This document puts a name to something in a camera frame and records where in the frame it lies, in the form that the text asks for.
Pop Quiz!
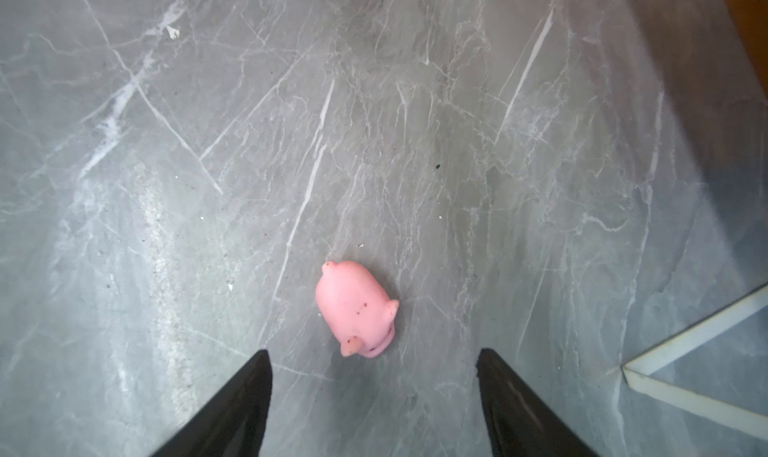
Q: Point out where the pink pig toy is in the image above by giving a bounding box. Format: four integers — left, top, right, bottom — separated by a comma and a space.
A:
315, 261, 400, 358

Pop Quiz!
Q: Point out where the yellow wooden two-tier shelf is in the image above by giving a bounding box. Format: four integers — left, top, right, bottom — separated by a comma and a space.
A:
476, 0, 768, 443

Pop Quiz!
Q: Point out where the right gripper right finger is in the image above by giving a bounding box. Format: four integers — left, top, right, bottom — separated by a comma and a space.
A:
476, 348, 597, 457

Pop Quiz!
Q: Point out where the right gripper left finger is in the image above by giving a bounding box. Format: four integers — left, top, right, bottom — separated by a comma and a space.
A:
154, 349, 273, 457

